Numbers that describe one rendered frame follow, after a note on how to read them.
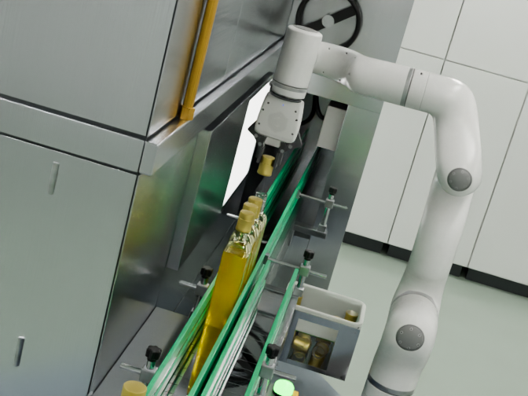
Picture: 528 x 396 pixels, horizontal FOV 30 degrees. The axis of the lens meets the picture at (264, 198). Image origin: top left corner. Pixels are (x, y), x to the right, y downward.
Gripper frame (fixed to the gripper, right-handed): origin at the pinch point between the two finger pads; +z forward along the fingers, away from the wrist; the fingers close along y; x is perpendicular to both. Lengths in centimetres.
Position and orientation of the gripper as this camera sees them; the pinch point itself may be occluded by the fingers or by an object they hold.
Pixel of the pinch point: (269, 156)
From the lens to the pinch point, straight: 235.4
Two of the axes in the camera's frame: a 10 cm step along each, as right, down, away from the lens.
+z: -2.7, 9.1, 3.0
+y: 9.4, 3.1, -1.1
